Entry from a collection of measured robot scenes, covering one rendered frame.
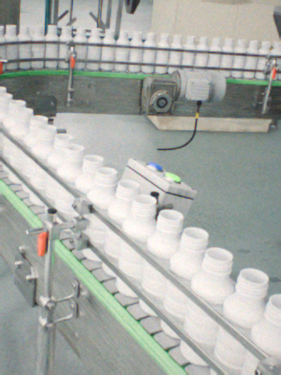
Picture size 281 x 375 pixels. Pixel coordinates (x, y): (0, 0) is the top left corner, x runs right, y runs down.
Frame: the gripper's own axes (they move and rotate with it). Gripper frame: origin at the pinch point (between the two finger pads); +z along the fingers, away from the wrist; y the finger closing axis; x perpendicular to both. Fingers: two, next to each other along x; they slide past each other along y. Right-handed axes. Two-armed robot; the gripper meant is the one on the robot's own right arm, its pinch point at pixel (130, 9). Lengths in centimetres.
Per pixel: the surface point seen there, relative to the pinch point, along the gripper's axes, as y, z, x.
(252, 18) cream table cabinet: -298, 37, -268
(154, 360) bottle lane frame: 19, 42, 47
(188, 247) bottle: 15, 25, 45
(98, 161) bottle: 12.3, 24.9, 14.2
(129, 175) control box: 1.8, 30.9, 9.4
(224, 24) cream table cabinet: -275, 44, -276
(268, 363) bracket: 19, 29, 66
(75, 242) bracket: 19.7, 36.3, 21.6
